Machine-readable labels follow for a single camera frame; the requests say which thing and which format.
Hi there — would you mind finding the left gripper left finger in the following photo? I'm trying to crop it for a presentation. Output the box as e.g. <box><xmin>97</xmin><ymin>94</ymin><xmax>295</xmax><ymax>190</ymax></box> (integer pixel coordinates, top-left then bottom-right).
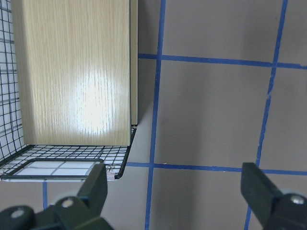
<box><xmin>0</xmin><ymin>163</ymin><xmax>113</xmax><ymax>230</ymax></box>

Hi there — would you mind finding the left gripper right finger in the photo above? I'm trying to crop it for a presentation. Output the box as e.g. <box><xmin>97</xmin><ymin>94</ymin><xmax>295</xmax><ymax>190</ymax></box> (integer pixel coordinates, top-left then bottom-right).
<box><xmin>240</xmin><ymin>162</ymin><xmax>307</xmax><ymax>230</ymax></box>

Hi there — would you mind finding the wire and wood storage box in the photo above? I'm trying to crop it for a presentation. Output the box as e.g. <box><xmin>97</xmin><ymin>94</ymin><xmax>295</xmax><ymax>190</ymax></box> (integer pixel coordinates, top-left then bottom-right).
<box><xmin>0</xmin><ymin>0</ymin><xmax>139</xmax><ymax>182</ymax></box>

